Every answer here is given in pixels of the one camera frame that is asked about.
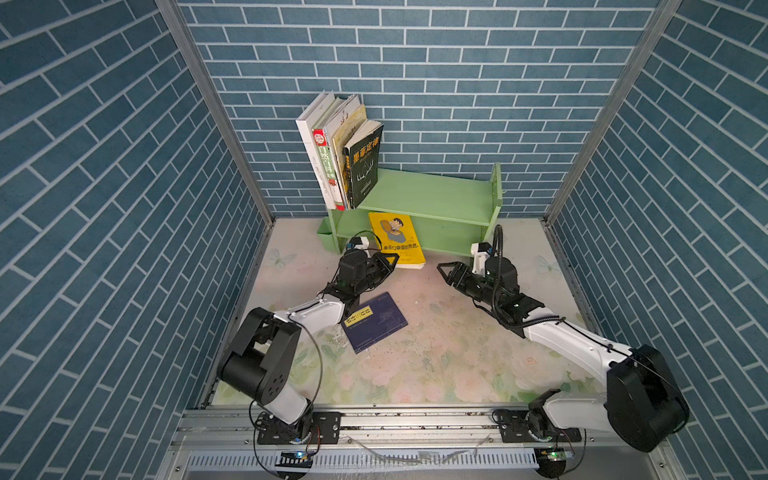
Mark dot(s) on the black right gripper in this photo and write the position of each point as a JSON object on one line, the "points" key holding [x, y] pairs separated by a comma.
{"points": [[460, 269]]}

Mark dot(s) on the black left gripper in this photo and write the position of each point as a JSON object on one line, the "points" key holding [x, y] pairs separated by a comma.
{"points": [[384, 268]]}

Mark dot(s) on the yellow cartoon cover book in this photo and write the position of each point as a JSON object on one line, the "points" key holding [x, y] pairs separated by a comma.
{"points": [[397, 235]]}

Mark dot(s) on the dark blue book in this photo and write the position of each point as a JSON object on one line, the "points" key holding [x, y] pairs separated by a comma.
{"points": [[373, 322]]}

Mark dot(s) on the black slipcase box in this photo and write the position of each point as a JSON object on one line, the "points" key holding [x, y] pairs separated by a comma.
{"points": [[362, 155]]}

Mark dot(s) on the green nature encyclopedia book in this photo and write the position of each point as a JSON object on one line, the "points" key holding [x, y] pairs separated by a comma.
{"points": [[327, 156]]}

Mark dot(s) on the white paperback book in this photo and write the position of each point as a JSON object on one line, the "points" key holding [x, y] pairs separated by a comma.
{"points": [[305, 123]]}

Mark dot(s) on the white red-lettered magazine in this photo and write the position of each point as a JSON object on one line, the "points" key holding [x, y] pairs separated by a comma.
{"points": [[340, 116]]}

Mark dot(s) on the yellow history book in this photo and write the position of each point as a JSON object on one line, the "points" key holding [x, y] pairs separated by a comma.
{"points": [[339, 141]]}

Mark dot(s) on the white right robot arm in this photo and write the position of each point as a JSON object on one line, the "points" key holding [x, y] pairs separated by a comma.
{"points": [[641, 402]]}

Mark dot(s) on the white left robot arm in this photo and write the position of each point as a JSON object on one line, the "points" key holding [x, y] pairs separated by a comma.
{"points": [[258, 360]]}

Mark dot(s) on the green metal bookshelf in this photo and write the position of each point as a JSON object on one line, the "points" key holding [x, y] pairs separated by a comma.
{"points": [[449, 213]]}

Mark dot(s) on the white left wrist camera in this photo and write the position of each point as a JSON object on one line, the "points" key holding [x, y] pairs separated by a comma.
{"points": [[358, 243]]}

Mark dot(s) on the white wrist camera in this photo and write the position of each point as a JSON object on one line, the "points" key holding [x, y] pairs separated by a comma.
{"points": [[481, 253], [358, 243]]}

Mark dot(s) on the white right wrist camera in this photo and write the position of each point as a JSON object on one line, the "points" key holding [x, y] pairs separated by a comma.
{"points": [[481, 253]]}

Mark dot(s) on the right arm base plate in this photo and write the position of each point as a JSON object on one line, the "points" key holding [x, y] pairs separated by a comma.
{"points": [[528, 427]]}

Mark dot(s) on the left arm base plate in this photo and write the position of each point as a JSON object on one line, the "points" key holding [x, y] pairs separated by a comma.
{"points": [[318, 426]]}

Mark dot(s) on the aluminium front rail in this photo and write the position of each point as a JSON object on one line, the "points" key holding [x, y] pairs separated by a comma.
{"points": [[404, 442]]}

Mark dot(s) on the left aluminium corner post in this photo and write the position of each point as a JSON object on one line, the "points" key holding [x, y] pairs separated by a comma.
{"points": [[181, 34]]}

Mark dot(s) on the aluminium corner post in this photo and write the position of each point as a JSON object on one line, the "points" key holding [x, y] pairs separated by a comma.
{"points": [[181, 34], [657, 24]]}

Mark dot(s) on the right aluminium corner post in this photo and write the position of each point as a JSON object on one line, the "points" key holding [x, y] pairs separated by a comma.
{"points": [[657, 24]]}

